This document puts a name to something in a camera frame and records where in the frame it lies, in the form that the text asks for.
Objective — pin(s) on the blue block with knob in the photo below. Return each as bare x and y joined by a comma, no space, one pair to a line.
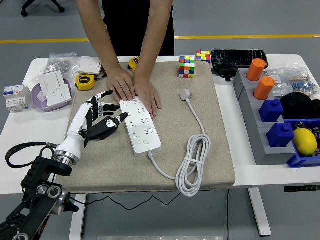
280,136
271,111

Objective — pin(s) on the clear bag of screws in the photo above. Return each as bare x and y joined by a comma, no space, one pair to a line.
58,63

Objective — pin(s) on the small white packet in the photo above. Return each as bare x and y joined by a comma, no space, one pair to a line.
41,96

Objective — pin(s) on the blue plastic bin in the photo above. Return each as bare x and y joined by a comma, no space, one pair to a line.
300,161

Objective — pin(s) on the clear bag of resistors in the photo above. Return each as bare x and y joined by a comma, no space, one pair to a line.
303,86

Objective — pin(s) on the person's left hand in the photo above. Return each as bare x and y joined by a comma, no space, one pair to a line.
147,95

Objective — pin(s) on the white switch plate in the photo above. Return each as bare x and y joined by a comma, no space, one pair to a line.
51,80

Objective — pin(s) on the white table leg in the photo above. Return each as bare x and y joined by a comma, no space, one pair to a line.
77,220
260,212

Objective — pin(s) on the black wrapped box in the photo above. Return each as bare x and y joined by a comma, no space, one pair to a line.
237,58

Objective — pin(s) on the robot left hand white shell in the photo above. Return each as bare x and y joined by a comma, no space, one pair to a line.
76,120

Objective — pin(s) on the yellow tape measure black label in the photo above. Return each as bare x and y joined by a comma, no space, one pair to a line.
85,82

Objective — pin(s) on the purple bowl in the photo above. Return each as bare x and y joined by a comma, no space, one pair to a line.
50,107

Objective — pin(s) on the small Rubik's cube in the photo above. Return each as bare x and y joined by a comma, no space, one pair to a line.
203,57

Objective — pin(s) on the black table control panel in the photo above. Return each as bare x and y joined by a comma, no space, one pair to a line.
300,189

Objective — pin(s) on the person's right forearm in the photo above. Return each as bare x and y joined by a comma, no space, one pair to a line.
100,37

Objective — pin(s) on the white flat switch panel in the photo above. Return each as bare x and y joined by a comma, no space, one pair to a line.
87,65

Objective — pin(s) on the white power strip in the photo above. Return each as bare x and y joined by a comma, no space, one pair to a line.
142,135

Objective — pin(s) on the grey block holder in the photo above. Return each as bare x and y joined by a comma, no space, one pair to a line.
257,140

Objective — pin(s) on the person's right hand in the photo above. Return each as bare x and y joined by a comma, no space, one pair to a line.
121,85

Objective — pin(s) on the white wall socket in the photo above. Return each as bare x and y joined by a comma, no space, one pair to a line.
58,95

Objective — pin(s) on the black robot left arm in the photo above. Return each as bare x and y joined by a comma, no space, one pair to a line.
42,165

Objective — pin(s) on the black device with clip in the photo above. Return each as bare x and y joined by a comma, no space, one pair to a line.
225,72

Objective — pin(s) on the orange cylinder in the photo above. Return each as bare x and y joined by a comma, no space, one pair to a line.
255,71
263,88

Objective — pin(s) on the large Rubik's cube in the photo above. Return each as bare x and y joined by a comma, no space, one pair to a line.
186,67

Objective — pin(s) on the white circuit breaker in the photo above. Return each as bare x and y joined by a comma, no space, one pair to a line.
15,98

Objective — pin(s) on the person's torso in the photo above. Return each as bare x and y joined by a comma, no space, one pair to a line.
125,25

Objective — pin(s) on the black office chair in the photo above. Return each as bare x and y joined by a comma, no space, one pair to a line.
24,12

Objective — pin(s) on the clear bag of small parts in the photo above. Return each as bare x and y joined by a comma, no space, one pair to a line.
280,87

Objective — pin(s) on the black cloth bundle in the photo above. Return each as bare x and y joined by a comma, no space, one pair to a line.
298,105

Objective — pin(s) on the black plug adapter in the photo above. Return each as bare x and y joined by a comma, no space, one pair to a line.
103,136

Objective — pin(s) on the grey-brown mat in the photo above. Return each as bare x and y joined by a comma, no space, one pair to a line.
170,120

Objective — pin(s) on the person's left forearm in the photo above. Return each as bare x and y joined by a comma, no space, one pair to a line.
152,37

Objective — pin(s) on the yellow lemon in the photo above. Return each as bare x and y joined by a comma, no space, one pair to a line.
304,142

